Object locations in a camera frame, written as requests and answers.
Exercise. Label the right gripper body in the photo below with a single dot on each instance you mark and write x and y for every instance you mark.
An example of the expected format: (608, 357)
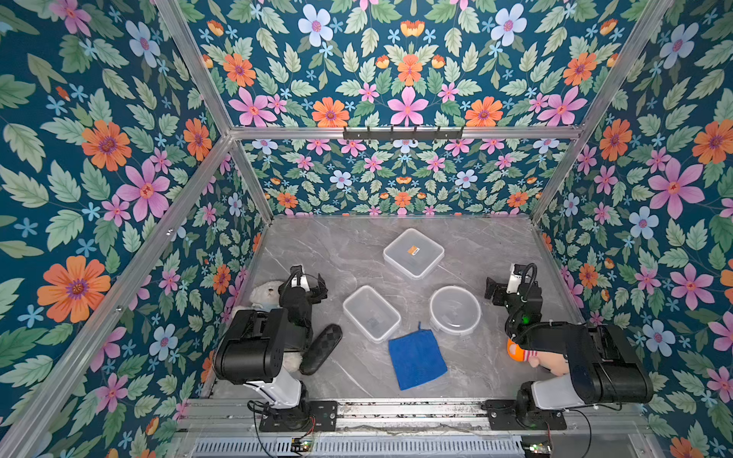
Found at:
(498, 289)

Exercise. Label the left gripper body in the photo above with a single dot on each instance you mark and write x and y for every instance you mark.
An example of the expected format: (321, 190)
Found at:
(312, 289)

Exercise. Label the rectangular clear lunch box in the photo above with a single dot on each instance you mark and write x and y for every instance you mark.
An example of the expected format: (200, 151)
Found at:
(376, 318)

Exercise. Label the square clear lunch box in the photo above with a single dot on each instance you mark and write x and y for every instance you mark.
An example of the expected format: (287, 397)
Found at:
(414, 254)

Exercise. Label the blue cleaning cloth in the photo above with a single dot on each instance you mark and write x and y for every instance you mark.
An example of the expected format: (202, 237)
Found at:
(416, 358)

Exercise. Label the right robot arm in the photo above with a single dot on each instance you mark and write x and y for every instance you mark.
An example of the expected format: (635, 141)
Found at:
(591, 365)

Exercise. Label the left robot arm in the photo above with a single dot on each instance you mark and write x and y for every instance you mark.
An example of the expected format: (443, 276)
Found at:
(272, 337)

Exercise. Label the round clear lunch box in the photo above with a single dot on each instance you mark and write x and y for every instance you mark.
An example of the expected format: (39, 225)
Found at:
(454, 311)

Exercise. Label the white teddy bear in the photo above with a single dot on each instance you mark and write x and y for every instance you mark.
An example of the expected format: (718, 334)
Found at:
(265, 297)

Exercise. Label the orange pink plush doll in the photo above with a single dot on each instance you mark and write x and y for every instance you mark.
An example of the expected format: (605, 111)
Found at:
(555, 362)

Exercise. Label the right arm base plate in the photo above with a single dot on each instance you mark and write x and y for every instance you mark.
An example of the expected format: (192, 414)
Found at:
(510, 415)

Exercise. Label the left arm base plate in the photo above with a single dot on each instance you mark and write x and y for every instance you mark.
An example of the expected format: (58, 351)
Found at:
(310, 416)

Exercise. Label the aluminium front rail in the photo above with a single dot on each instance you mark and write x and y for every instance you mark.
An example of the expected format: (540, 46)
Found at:
(430, 415)

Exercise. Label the black wall hook rail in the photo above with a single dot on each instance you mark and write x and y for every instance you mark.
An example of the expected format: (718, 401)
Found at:
(403, 133)

